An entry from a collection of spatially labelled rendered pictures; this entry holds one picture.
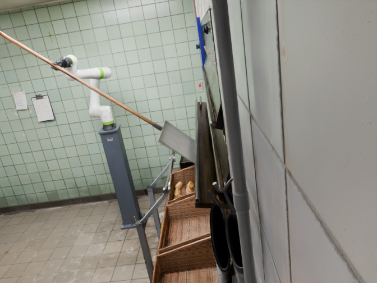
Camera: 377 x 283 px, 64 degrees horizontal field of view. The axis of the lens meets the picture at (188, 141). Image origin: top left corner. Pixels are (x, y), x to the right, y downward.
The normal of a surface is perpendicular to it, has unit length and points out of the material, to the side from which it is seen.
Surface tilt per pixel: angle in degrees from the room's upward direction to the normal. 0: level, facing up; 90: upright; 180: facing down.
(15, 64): 90
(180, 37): 90
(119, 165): 90
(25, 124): 90
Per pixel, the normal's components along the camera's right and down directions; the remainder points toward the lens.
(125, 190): 0.05, 0.33
